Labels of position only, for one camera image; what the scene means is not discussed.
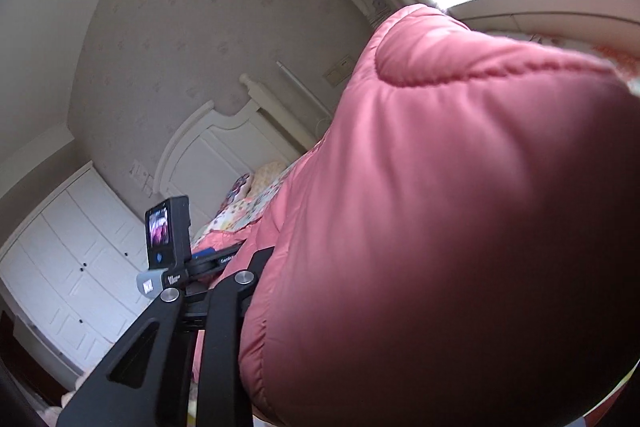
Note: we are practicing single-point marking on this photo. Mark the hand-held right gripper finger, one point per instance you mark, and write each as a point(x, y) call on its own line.
point(225, 332)

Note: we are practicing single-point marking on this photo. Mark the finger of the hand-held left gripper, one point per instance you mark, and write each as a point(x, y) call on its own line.
point(204, 252)

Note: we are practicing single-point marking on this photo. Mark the pink quilted jacket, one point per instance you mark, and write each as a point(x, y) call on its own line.
point(440, 232)

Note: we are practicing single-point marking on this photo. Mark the embroidered floral pillow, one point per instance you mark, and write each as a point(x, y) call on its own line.
point(241, 189)

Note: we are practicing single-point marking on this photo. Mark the white wooden headboard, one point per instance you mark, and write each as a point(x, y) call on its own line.
point(220, 152)

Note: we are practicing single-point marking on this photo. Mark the yellow checked pillow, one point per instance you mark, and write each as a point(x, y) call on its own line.
point(270, 174)

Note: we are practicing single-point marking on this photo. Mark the white wardrobe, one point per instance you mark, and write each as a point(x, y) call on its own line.
point(65, 277)

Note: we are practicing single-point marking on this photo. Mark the silver desk lamp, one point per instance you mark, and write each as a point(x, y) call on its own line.
point(305, 89)

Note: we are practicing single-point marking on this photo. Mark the beige wall socket panel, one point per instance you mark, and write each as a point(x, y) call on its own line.
point(340, 71)

